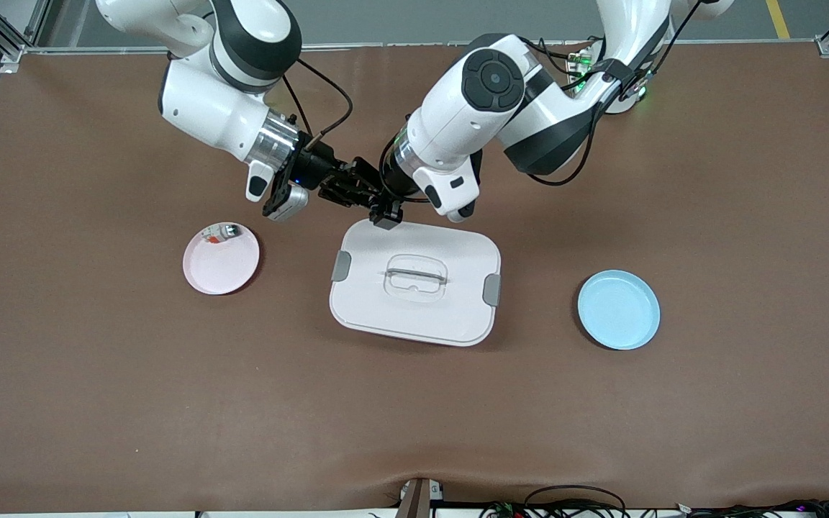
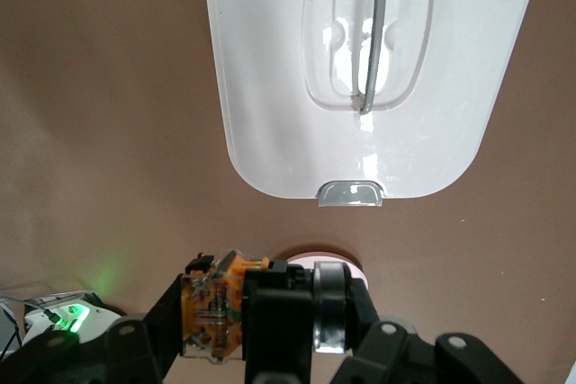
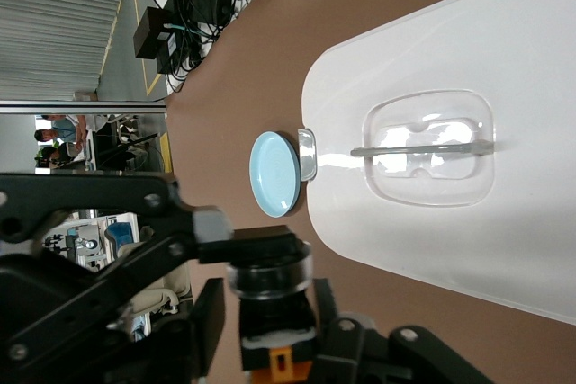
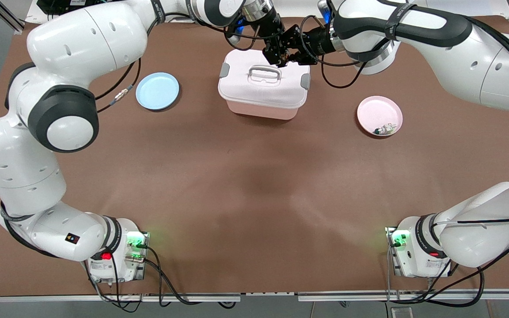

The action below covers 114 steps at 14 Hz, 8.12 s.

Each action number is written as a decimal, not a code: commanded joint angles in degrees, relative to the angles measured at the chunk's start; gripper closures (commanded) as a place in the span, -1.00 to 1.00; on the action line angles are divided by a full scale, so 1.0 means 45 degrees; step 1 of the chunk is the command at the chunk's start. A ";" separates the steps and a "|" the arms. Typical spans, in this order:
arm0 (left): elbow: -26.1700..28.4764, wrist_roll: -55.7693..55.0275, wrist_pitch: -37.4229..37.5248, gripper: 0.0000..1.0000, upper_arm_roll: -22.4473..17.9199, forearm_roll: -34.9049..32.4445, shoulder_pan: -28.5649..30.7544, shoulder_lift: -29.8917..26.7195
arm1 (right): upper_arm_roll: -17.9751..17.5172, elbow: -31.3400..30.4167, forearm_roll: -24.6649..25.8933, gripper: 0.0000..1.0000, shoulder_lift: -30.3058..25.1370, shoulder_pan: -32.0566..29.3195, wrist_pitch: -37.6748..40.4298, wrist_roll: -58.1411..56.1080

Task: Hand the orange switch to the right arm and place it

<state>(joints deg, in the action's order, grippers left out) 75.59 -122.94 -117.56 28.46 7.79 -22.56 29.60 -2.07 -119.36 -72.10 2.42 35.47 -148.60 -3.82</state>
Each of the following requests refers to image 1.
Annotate white lidded storage box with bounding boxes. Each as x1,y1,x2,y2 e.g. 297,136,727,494
329,218,502,347

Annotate small clear grey component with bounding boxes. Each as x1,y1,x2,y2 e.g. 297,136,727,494
201,224,243,246

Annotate pink round plate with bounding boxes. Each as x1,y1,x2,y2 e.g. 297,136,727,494
183,222,261,296

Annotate brown table mat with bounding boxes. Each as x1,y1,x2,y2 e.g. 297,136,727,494
0,42,829,514

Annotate light blue round plate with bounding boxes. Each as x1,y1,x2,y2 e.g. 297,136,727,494
577,270,661,351

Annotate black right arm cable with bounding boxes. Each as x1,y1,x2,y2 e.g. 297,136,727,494
279,56,355,152

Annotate clear recessed lid handle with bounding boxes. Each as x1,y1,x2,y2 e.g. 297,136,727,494
384,254,449,303

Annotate black left base cables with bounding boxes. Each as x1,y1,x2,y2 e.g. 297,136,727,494
530,36,592,77

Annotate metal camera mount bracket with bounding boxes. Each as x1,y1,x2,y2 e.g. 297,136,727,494
394,478,445,518

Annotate black looped cable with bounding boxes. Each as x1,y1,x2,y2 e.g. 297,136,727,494
524,484,628,518

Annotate black cable bundle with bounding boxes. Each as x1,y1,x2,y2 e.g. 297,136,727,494
674,498,829,518

